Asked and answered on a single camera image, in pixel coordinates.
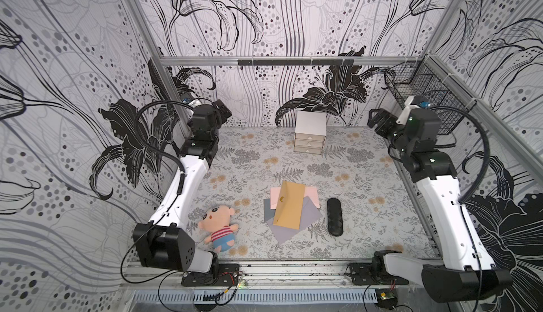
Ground black wire basket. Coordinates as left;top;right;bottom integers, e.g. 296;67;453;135
384;62;473;116

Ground white slotted cable duct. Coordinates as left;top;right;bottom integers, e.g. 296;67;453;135
134;289;377;305

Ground tan kraft envelope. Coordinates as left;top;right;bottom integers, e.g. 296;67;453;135
273;181;305;229

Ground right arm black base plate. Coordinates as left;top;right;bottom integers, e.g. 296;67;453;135
345;250;409;287

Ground small green circuit board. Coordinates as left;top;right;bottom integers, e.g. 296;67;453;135
375;289;398;311

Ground black wall bar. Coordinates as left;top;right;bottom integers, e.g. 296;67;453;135
237;58;354;66

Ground pink envelope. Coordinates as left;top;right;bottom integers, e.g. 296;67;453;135
270;186;320;210

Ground dark grey envelope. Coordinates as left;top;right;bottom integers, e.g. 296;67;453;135
263;199;276;223

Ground pig plush toy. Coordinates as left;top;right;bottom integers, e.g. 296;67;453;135
198;205;239;254

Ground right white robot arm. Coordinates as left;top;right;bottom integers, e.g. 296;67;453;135
368;96;513;303

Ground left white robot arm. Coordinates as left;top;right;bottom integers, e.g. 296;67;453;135
132;100;232;277

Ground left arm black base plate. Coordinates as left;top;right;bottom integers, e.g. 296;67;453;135
181;263;240;287

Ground white mini drawer box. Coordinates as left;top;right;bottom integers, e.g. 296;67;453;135
294;111;327;155

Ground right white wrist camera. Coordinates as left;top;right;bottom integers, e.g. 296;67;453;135
396;95;432;125

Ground black remote control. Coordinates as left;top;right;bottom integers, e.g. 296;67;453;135
327;198;344;237

